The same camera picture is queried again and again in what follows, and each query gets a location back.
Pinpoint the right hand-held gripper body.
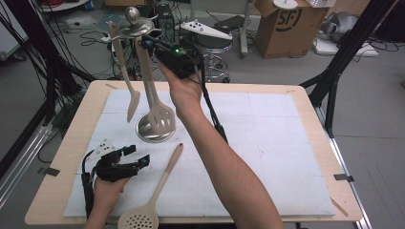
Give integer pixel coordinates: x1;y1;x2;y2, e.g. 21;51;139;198
154;19;233;79

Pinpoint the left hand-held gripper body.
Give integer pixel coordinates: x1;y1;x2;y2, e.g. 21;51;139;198
85;138;141;183

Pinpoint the beige skimmer spoon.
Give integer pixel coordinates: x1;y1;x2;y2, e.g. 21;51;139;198
117;142;184;229

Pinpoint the metal utensil stand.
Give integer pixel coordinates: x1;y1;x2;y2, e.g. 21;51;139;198
117;6;176;143

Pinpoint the beige solid spatula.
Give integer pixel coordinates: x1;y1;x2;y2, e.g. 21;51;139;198
108;20;141;124

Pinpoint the beige slotted spatula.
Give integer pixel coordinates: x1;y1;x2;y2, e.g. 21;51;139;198
134;35;177;136

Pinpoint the person's left hand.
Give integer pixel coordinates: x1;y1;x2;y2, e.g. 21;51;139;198
93;176;131;212

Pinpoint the person's right hand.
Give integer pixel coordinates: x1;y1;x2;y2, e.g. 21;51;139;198
158;61;205;121

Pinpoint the wooden table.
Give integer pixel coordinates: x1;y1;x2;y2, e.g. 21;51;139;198
24;79;364;226

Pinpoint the black tape piece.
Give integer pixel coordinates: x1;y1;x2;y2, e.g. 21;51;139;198
333;173;355;183
37;166;61;177

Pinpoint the white foam mat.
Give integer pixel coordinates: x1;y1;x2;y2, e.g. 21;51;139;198
63;89;337;218

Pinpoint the cardboard box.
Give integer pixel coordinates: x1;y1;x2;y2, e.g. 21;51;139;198
254;0;329;60

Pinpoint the white round disc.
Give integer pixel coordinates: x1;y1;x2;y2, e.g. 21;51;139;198
272;0;299;10

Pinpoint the grey appliance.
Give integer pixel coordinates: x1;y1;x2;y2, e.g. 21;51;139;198
319;11;359;43

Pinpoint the left hand-held gripper cable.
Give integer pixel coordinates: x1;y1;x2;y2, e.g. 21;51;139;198
80;152;96;219

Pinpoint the hand-held gripper cable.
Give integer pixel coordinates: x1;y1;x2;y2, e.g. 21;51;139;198
190;41;229;143
80;152;96;219

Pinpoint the right hand-held gripper cable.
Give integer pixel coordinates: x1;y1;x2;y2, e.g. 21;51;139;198
190;41;229;143

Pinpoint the aluminium rail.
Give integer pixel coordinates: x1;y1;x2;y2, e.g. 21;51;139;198
0;122;55;209
313;106;373;229

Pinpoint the black metal frame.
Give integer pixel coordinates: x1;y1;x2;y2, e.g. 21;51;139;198
0;0;96;127
299;0;397;138

